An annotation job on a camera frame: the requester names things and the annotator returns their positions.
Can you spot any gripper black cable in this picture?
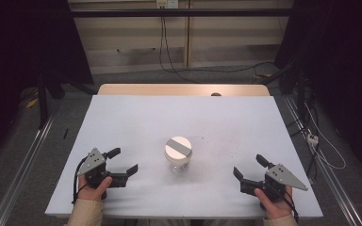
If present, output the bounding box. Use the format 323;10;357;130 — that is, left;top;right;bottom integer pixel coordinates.
283;190;300;224
71;156;90;205

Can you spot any wooden table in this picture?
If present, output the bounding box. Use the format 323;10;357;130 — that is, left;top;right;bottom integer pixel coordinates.
97;83;271;97

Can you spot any dark curtain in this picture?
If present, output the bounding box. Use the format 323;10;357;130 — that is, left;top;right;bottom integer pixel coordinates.
0;0;94;170
273;0;362;182

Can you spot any aluminium floor rail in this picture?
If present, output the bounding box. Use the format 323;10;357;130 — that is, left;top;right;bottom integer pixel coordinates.
0;115;57;226
283;94;362;226

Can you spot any white cable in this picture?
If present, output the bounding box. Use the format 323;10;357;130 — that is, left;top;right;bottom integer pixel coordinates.
304;102;347;171

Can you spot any white board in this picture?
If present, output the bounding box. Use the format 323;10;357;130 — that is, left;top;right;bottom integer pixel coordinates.
44;94;324;220

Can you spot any black cable from wall socket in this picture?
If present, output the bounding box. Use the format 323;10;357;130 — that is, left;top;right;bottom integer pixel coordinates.
158;15;276;85

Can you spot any black metal stand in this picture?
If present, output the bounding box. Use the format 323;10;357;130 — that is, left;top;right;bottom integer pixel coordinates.
37;70;64;130

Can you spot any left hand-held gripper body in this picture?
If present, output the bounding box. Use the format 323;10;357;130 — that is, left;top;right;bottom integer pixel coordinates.
76;147;129;190

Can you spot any clear jar with white lid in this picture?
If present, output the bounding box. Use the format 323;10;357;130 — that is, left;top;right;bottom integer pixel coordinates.
164;136;193;174

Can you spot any white wall socket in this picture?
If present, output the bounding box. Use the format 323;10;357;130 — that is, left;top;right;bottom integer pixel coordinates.
156;0;180;9

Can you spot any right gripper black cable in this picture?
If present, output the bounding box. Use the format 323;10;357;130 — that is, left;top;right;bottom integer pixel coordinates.
283;190;300;224

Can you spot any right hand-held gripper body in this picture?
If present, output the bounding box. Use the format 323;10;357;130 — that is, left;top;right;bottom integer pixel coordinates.
239;163;309;203

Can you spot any person's right hand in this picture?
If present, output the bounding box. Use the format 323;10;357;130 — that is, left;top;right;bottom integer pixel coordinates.
254;186;294;220

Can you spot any yellow tape strip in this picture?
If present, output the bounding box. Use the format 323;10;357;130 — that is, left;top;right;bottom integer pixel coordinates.
25;97;40;109

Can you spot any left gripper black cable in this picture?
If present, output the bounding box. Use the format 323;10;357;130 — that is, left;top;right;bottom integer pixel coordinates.
71;156;90;205

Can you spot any black horizontal bar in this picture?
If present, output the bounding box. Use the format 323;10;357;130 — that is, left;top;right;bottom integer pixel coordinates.
70;8;294;19

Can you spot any white power strip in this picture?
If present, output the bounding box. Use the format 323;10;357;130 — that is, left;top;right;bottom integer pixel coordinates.
306;133;320;147

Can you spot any person's left hand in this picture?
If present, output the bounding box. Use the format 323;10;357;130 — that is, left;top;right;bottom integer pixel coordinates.
76;174;113;202

